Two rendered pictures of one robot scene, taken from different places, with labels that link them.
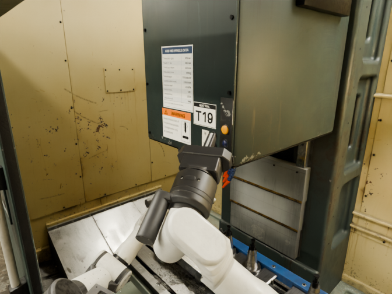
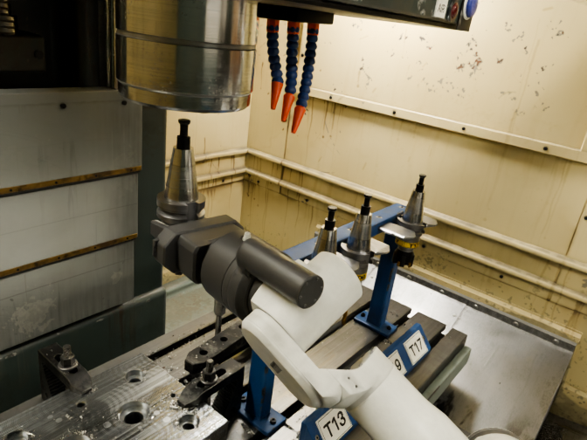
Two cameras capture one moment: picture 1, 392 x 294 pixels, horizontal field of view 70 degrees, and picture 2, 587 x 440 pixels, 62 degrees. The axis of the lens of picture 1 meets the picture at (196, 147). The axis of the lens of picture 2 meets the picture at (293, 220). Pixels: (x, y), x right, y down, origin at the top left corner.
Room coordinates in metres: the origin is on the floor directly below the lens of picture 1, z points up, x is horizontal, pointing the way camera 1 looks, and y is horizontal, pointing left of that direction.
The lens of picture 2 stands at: (1.11, 0.58, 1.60)
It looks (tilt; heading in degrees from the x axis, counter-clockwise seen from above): 22 degrees down; 258
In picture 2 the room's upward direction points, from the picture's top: 8 degrees clockwise
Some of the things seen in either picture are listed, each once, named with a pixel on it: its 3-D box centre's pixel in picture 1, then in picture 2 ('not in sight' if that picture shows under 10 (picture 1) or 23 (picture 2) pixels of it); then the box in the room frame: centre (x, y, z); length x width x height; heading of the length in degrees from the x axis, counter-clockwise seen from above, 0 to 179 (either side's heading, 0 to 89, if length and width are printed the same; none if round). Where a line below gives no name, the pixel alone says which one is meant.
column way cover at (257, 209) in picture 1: (262, 200); (31, 223); (1.42, -0.38, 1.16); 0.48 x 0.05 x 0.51; 41
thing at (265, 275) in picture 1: (264, 276); (372, 245); (0.77, -0.23, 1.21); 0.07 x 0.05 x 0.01; 131
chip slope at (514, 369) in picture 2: not in sight; (361, 359); (0.63, -0.47, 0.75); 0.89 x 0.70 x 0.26; 131
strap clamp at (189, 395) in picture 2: not in sight; (210, 394); (1.06, -0.10, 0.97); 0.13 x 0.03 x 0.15; 41
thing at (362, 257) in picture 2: (251, 268); (356, 253); (0.81, -0.19, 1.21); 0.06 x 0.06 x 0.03
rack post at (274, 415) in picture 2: not in sight; (265, 350); (0.97, -0.12, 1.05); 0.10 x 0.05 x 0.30; 131
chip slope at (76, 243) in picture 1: (136, 240); not in sight; (1.62, 0.40, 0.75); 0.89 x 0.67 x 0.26; 131
